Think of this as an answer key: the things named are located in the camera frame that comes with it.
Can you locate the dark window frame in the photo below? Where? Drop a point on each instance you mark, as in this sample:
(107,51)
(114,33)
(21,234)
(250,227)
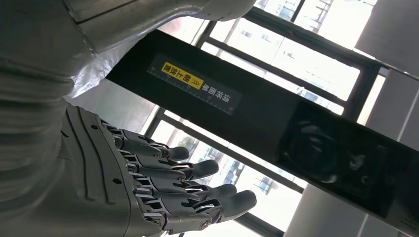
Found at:
(361,88)

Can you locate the black inbound scanning machine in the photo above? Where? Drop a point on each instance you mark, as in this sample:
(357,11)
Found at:
(268,114)

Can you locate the yellow and black label sticker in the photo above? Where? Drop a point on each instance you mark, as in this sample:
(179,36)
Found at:
(181,76)

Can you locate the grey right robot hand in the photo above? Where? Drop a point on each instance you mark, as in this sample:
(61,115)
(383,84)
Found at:
(108,183)

